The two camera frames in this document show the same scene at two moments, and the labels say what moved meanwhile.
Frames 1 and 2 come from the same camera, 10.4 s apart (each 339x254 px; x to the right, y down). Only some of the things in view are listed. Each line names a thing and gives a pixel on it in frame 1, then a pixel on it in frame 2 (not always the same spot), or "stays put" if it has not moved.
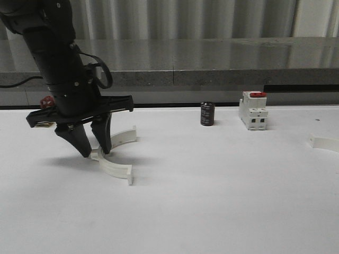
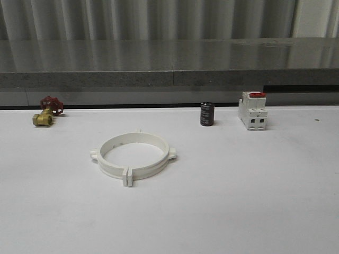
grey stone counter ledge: x=299 y=60 stays put
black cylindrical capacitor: x=207 y=114 stays put
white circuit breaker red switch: x=252 y=110 stays put
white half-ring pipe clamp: x=322 y=143 to x=153 y=169
